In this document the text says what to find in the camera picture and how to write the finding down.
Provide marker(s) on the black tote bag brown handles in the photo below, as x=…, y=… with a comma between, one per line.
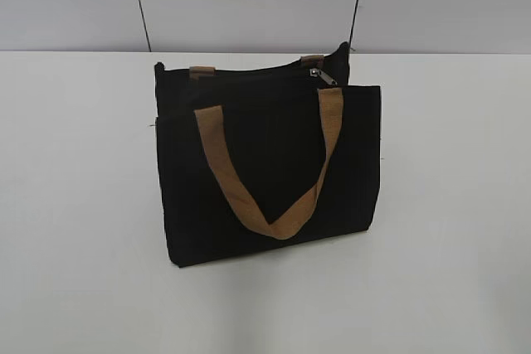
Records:
x=257, y=160

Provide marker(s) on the metal zipper pull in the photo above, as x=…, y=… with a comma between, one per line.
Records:
x=318, y=73

